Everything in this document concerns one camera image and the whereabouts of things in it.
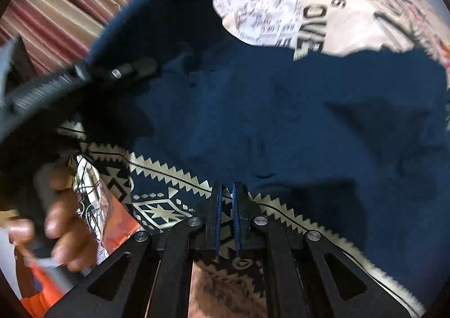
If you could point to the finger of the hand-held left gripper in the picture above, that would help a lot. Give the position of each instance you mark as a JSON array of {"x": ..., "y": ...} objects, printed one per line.
[{"x": 126, "y": 70}]

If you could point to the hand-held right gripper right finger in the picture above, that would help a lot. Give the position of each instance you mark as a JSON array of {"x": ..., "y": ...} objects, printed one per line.
[{"x": 237, "y": 223}]

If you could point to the striped curtain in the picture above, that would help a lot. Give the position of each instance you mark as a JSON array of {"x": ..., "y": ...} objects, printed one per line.
[{"x": 59, "y": 12}]

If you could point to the person's orange clothing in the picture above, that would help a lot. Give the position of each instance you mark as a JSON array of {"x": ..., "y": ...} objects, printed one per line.
[{"x": 38, "y": 295}]

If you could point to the navy patterned hoodie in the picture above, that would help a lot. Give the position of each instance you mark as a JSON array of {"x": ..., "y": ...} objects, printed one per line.
[{"x": 281, "y": 110}]

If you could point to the printed blanket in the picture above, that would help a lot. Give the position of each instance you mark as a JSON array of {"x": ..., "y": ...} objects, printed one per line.
[{"x": 274, "y": 5}]

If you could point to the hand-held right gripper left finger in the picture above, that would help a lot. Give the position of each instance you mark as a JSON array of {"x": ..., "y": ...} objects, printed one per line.
[{"x": 218, "y": 223}]

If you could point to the person's left hand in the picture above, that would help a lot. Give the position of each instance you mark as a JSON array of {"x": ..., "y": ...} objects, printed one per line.
[{"x": 70, "y": 219}]

